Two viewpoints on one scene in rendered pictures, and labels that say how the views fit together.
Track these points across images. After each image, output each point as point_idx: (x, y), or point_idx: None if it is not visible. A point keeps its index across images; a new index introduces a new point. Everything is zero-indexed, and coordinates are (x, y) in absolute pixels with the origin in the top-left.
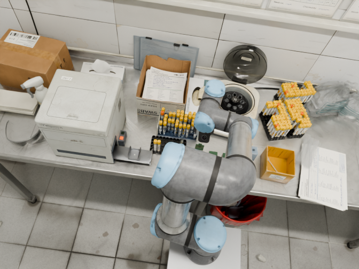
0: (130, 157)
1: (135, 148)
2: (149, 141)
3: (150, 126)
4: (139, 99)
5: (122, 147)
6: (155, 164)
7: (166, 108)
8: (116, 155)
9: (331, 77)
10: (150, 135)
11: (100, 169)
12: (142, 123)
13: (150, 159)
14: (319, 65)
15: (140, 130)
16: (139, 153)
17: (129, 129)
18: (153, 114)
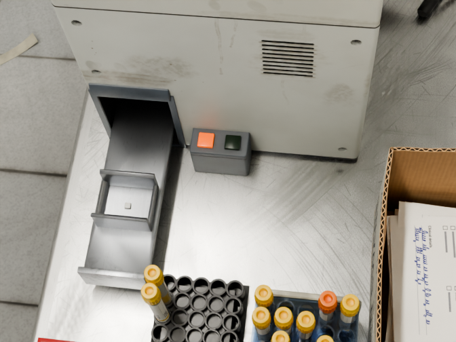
0: (113, 188)
1: (151, 205)
2: (225, 275)
3: (310, 277)
4: (385, 170)
5: (167, 150)
6: (104, 311)
7: (373, 330)
8: (127, 132)
9: None
10: (255, 281)
11: (87, 96)
12: (322, 239)
13: (89, 273)
14: None
15: (281, 232)
16: (111, 218)
17: (284, 180)
18: (371, 279)
